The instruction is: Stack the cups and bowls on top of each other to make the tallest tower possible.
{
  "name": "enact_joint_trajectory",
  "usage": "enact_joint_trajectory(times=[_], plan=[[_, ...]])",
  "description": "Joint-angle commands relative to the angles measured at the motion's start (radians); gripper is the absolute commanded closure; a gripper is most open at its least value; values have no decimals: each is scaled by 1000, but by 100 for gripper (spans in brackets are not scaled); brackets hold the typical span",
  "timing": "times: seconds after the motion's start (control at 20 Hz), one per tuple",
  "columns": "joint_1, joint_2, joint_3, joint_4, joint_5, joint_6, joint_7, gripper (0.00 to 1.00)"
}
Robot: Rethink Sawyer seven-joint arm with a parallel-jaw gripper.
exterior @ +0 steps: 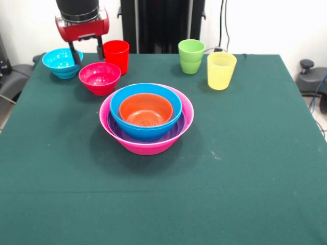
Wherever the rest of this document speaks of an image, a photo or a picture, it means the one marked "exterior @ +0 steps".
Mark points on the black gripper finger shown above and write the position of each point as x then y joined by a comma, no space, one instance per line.
76,54
100,49

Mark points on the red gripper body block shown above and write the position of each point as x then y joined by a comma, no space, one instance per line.
84,30

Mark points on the small crimson bowl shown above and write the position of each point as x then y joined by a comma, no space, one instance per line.
99,76

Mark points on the medium blue bowl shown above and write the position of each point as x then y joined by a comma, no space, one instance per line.
145,135
115,107

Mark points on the small orange bowl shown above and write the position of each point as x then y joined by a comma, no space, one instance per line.
145,107

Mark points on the purple shallow bowl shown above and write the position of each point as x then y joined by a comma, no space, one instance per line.
178,127

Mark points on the large pink bowl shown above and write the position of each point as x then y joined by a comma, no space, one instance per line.
150,149

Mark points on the yellow cup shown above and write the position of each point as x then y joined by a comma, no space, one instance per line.
221,74

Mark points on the small blue bowl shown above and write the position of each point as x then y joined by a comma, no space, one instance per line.
60,61
65,75

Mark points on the red cup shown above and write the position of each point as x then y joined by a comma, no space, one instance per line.
117,56

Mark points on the green cup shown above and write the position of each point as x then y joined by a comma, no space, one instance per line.
190,62

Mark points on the dark green tablecloth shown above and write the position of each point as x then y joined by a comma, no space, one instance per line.
163,204

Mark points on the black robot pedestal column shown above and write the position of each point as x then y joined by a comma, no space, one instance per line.
153,25

